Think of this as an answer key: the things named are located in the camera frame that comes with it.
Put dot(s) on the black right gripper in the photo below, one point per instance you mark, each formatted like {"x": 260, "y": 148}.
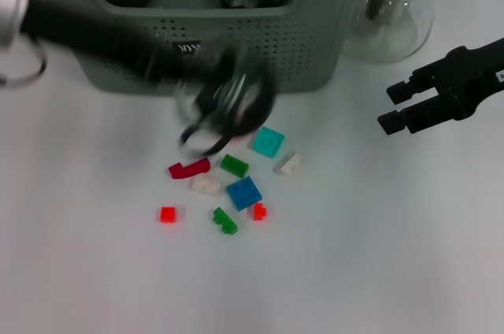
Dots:
{"x": 468, "y": 78}

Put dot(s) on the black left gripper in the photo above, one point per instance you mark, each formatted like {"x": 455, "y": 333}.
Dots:
{"x": 102, "y": 38}

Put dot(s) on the dark red curved toy block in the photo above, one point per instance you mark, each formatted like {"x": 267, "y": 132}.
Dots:
{"x": 197, "y": 166}

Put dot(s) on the grey-green perforated storage bin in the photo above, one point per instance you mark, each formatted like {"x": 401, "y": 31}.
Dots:
{"x": 299, "y": 46}

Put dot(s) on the teal square toy plate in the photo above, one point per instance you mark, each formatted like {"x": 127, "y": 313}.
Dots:
{"x": 268, "y": 142}

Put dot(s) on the green rectangular toy brick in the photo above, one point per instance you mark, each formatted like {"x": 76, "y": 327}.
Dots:
{"x": 234, "y": 165}

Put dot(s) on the white toy brick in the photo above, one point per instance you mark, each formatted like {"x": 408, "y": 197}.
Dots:
{"x": 204, "y": 185}
{"x": 287, "y": 164}

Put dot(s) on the blue square toy brick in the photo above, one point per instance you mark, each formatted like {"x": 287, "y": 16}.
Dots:
{"x": 244, "y": 193}

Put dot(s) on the small red cube brick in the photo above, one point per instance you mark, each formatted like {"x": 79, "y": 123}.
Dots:
{"x": 168, "y": 214}

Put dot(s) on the small red brick with stud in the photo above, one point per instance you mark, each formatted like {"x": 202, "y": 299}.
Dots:
{"x": 259, "y": 212}

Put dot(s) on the green stepped toy brick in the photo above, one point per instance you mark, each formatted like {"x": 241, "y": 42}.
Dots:
{"x": 225, "y": 222}

